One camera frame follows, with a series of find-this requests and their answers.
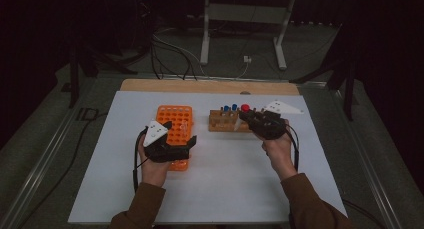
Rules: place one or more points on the small grey disc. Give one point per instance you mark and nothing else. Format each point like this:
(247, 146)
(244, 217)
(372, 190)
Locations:
(245, 93)

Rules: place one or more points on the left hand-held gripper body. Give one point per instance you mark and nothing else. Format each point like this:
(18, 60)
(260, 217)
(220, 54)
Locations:
(166, 152)

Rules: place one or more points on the glass test tube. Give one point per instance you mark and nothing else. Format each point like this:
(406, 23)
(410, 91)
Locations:
(183, 125)
(187, 130)

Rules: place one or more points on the grey metal stand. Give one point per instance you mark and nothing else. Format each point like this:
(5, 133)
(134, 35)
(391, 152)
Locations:
(245, 14)

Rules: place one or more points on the blue-capped test tube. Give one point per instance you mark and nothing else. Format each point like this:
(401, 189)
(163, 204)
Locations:
(226, 108)
(234, 106)

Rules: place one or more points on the person's right hand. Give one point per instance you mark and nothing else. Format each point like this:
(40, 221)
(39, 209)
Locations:
(281, 155)

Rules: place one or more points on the orange plastic tube rack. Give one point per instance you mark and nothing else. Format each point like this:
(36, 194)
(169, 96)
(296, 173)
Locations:
(175, 119)

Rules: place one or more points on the red-capped centrifuge tube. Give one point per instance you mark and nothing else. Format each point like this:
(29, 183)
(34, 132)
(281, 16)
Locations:
(245, 108)

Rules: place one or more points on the wooden test tube rack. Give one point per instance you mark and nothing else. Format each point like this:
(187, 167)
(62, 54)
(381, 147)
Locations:
(220, 124)

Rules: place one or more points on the metal floor rail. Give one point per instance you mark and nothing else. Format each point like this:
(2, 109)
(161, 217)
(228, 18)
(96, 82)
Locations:
(366, 155)
(36, 175)

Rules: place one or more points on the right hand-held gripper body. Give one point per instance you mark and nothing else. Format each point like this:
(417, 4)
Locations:
(270, 124)

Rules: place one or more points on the black stand legs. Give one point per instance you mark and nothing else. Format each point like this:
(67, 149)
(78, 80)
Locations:
(100, 60)
(340, 72)

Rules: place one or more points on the person's left hand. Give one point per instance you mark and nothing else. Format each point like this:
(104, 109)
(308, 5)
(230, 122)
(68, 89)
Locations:
(153, 172)

